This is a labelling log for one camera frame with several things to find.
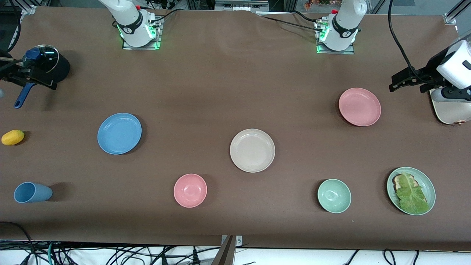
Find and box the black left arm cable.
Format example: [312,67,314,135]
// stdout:
[388,0,420,76]

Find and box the thick black floor cable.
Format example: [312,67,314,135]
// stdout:
[0,221,36,265]

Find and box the green plate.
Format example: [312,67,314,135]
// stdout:
[386,167,436,216]

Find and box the pink bowl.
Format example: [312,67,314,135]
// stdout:
[173,173,208,208]

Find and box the metal table bracket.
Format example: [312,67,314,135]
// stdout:
[212,235,242,265]

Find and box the brown table cover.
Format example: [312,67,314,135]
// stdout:
[0,6,471,251]

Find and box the glass lid with blue knob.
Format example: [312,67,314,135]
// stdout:
[21,45,60,76]

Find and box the blue cup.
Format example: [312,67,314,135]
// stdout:
[14,182,53,204]

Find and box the toasted bread slice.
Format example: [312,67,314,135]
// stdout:
[392,174,416,192]

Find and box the black base cable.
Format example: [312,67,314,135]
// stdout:
[293,10,321,23]
[149,8,184,23]
[258,15,324,32]

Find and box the cream white board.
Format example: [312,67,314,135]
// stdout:
[430,88,471,126]

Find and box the grey metal rail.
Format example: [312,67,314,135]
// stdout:
[215,0,269,13]

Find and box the green lettuce leaf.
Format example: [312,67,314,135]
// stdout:
[396,172,430,215]

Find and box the black pot with blue handle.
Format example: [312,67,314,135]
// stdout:
[14,44,71,109]

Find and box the green bowl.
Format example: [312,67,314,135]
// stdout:
[317,179,352,214]

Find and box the beige plate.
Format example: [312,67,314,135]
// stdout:
[230,128,276,173]

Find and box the blue plate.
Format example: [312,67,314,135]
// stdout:
[97,113,142,155]

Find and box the pink plate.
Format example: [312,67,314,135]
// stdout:
[339,88,382,127]

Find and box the yellow lemon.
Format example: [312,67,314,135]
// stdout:
[1,130,25,146]

